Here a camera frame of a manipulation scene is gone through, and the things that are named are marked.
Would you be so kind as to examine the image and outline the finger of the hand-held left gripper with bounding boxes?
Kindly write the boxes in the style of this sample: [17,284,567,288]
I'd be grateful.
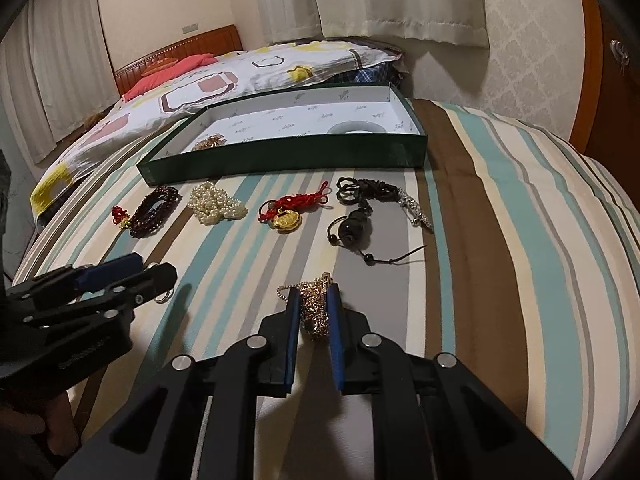
[22,263,179,332]
[5,253,144,307]

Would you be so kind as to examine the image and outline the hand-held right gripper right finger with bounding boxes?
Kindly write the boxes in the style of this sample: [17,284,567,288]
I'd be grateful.
[326,284,574,480]

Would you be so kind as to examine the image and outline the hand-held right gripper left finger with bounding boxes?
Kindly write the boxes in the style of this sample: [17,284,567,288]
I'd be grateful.
[52,287,303,480]

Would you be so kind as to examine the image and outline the pearl silver ring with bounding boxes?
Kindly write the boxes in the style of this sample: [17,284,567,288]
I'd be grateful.
[151,260,176,306]

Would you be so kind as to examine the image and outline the gold beaded chain necklace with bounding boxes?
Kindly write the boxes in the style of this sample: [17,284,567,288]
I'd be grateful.
[276,272,333,343]

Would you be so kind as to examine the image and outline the dark red bead bracelet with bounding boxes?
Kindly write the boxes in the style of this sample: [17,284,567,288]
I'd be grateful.
[127,185,182,238]

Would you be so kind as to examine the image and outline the white pearl necklace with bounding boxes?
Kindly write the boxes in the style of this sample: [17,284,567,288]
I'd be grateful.
[187,181,248,225]

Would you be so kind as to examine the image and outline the black bead pendant cord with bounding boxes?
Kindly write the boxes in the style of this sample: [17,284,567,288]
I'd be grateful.
[326,212,427,267]

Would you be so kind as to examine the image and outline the red cord gold pendant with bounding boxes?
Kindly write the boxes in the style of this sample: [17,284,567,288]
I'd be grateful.
[257,180,333,232]

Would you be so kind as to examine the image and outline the silver rhinestone brooch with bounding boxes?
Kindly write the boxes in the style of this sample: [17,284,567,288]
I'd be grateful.
[397,187,435,233]

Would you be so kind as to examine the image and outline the black knotted cord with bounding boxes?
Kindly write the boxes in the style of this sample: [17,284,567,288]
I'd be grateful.
[336,176,401,211]

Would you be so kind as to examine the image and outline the white green-edged box lid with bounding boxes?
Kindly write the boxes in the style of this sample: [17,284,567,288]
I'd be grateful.
[136,84,428,188]

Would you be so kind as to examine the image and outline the person's left hand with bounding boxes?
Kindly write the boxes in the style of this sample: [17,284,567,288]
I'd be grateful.
[40,392,83,456]

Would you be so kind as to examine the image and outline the white striped curtain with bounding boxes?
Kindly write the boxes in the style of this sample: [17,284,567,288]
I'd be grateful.
[0,0,108,161]

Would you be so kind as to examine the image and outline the white patterned quilt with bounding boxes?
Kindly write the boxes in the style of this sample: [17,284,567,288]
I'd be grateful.
[30,39,401,221]

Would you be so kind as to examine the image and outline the pink pillow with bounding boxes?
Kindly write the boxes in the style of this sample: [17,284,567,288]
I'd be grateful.
[122,54,217,102]

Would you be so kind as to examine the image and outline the wooden headboard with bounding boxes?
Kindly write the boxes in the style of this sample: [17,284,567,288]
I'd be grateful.
[114,25,241,96]

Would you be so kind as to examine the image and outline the blue plaid cloth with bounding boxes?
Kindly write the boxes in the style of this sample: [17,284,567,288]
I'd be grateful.
[330,57,408,86]

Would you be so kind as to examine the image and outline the narrow cream curtain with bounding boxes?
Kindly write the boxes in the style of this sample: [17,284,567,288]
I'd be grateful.
[252,0,321,46]

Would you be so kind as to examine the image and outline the wide cream curtain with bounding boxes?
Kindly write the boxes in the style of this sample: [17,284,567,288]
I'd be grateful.
[307,0,488,50]

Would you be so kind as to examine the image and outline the wooden cabinet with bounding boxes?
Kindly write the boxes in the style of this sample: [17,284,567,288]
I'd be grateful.
[570,0,640,161]

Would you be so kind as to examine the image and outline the rose gold chain ornament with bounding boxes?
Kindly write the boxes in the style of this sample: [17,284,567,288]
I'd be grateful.
[191,133,226,152]

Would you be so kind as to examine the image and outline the metal cabinet handle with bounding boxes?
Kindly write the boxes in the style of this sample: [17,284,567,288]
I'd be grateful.
[610,40,632,73]

